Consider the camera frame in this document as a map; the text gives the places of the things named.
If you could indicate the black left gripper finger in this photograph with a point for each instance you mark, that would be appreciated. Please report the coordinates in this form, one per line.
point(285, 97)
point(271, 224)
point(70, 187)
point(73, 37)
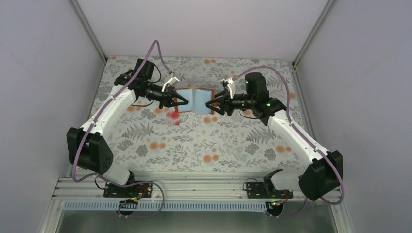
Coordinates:
point(176, 104)
point(178, 98)

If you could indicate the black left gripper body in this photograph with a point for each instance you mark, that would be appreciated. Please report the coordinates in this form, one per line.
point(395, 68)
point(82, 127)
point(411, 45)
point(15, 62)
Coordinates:
point(165, 97)

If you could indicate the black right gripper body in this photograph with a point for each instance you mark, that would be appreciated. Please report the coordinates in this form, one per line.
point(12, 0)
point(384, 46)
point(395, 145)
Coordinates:
point(225, 103)

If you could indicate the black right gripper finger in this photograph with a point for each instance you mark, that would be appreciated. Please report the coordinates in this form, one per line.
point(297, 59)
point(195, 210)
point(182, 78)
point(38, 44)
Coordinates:
point(217, 99)
point(215, 107)

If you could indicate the brown leather card holder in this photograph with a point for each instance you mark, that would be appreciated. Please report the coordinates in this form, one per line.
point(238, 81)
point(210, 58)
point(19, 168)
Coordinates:
point(197, 98)

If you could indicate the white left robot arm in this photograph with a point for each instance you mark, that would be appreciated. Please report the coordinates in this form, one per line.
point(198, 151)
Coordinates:
point(87, 146)

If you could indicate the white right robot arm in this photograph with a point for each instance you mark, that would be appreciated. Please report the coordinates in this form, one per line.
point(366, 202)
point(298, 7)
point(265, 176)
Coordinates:
point(322, 169)

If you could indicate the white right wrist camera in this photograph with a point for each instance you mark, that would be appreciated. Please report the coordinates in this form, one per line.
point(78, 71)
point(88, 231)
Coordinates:
point(229, 87)

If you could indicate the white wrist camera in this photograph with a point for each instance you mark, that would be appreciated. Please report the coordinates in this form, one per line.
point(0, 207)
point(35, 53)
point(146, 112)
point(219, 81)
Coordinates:
point(168, 86)
point(229, 87)

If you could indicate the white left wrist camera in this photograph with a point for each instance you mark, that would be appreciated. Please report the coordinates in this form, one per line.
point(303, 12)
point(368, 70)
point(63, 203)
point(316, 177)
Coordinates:
point(168, 86)

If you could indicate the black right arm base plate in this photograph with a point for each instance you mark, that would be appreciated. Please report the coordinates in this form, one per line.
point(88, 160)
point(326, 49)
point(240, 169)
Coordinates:
point(259, 190)

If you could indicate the aluminium mounting rail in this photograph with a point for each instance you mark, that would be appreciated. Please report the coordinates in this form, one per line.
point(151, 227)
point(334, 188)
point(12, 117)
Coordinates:
point(191, 186)

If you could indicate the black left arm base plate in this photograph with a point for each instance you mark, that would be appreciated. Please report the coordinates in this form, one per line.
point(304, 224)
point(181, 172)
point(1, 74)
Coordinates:
point(138, 191)

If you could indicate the blue slotted cable duct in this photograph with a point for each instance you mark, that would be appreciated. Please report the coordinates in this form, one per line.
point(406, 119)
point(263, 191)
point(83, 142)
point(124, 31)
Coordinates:
point(152, 206)

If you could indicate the left aluminium corner post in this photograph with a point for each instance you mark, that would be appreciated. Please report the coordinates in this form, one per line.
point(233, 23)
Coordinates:
point(89, 31)

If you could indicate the aluminium corner frame post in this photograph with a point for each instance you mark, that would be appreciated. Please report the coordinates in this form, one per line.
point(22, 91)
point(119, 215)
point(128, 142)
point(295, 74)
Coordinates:
point(324, 13)

